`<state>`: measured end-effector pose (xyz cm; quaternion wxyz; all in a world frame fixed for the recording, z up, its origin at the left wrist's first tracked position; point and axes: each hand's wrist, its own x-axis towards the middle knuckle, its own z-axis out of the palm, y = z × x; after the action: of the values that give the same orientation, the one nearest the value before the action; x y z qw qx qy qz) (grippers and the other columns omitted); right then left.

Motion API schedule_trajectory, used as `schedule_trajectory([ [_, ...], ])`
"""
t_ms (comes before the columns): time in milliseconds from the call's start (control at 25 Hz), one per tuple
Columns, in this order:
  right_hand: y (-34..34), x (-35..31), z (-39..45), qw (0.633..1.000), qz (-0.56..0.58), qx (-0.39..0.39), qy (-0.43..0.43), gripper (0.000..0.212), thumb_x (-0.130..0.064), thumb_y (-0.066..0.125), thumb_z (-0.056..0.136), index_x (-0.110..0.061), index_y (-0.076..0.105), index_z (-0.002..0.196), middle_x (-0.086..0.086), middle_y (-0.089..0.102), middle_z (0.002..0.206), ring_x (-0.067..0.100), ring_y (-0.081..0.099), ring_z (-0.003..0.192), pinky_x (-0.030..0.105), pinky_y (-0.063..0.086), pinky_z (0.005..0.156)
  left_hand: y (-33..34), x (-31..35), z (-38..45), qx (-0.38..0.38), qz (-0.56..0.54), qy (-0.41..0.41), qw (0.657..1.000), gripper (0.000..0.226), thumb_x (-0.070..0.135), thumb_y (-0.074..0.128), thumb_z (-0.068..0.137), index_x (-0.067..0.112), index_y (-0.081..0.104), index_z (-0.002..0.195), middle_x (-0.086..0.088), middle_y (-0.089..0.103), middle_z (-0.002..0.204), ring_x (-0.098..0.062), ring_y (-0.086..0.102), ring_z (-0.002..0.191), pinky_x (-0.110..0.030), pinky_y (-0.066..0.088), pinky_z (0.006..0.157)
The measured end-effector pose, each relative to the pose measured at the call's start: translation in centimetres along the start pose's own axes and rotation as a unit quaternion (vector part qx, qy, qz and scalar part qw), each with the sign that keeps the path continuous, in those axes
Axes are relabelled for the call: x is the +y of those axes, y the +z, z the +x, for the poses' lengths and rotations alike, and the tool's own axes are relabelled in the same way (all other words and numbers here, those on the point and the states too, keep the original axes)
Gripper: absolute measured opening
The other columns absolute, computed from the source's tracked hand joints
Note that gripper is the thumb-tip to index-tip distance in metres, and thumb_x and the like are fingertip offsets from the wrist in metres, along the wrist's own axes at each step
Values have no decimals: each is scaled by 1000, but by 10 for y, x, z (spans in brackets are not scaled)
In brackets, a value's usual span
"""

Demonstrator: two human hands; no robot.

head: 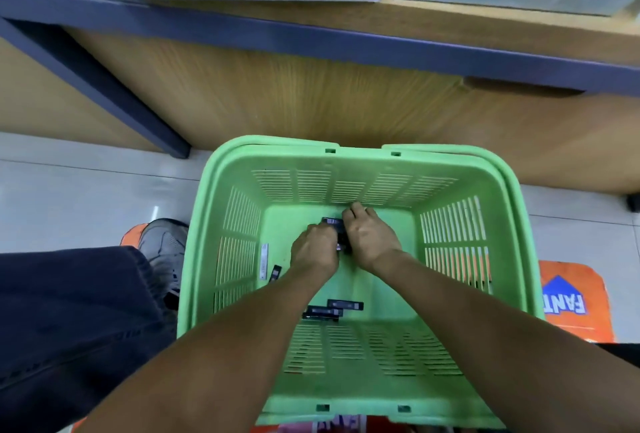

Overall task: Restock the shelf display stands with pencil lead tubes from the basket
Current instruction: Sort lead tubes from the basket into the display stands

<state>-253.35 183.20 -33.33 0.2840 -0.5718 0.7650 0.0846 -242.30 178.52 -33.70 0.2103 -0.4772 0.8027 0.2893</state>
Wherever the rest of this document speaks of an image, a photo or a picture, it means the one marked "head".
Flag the person's left hand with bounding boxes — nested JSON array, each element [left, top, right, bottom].
[[289, 222, 342, 281]]

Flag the person's right hand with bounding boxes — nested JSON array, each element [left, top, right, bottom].
[[342, 202, 404, 275]]

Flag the pile of lead cases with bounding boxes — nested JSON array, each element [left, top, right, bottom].
[[258, 214, 366, 324]]

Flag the green plastic basket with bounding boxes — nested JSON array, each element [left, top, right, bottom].
[[177, 134, 547, 430]]

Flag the person's right forearm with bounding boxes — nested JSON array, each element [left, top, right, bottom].
[[372, 250, 640, 433]]

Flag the person's left forearm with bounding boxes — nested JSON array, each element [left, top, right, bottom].
[[78, 260, 336, 433]]

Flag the grey sneaker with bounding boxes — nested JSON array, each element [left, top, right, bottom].
[[138, 218, 190, 311]]

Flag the colourful printed mat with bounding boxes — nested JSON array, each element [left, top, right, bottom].
[[70, 222, 617, 433]]

